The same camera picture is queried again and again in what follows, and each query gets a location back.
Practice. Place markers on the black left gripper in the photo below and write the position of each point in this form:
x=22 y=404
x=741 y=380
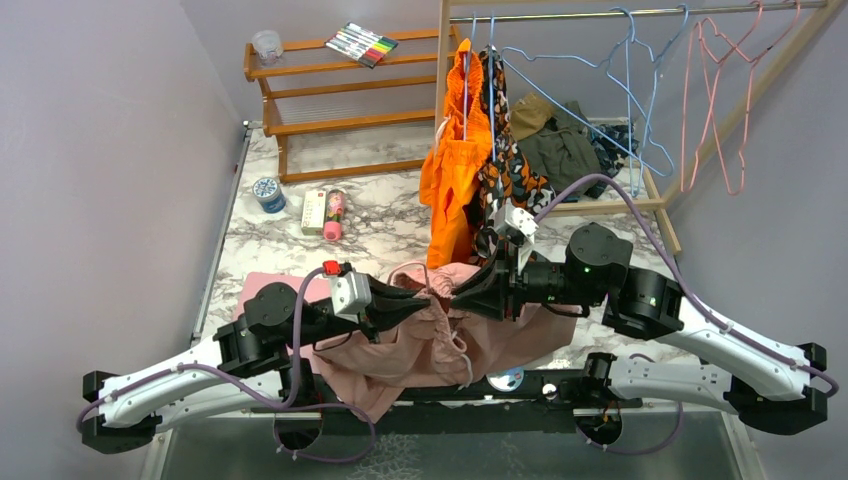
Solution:
x=389 y=304

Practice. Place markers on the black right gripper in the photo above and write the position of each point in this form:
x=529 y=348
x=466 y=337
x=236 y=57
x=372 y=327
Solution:
x=484 y=292

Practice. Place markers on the pink shorts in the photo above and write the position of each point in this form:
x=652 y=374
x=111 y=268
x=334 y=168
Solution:
x=437 y=346

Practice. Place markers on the camouflage orange black shorts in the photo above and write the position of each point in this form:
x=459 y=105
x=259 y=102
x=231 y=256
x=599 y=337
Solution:
x=508 y=177

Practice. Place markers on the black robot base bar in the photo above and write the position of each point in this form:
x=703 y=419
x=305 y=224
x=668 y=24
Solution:
x=544 y=401

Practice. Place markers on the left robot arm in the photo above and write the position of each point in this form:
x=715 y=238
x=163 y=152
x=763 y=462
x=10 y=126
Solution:
x=254 y=362

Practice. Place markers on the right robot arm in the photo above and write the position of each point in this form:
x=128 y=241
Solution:
x=767 y=385

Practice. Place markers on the blue hanger holding shorts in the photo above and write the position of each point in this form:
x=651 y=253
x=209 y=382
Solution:
x=489 y=93

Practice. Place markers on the pink floral bottle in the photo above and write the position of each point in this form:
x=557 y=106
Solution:
x=335 y=208

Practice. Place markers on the clear plastic toy package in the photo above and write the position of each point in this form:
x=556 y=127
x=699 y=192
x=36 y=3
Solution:
x=507 y=380

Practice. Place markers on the white rectangular box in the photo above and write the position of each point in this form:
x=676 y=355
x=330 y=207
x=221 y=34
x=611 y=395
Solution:
x=313 y=212

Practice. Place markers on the olive green garment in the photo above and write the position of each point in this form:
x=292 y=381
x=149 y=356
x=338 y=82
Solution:
x=561 y=151

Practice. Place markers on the tan folded garment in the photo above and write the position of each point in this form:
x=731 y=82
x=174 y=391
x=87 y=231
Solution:
x=529 y=115

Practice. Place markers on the wooden shelf rack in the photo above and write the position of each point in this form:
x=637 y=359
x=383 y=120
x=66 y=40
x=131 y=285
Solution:
x=319 y=91

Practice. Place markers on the marker pen set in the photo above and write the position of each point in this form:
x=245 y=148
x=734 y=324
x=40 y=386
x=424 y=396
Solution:
x=361 y=45

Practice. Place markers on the clear plastic cup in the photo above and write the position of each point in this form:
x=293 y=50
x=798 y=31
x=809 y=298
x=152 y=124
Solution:
x=268 y=47

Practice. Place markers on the metal hanging rod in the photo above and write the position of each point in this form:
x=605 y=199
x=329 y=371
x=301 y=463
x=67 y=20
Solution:
x=621 y=12

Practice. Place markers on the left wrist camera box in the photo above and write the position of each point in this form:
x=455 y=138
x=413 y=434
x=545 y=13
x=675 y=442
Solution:
x=350 y=292

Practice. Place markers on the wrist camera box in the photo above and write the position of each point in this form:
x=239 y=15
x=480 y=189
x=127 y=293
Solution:
x=518 y=227
x=350 y=292

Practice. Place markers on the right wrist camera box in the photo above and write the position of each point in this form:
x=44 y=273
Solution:
x=518 y=227

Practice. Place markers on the blue wire hanger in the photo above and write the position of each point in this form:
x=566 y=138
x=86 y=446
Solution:
x=616 y=67

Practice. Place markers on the wooden clothes rack frame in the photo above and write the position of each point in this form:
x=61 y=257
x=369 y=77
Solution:
x=714 y=134

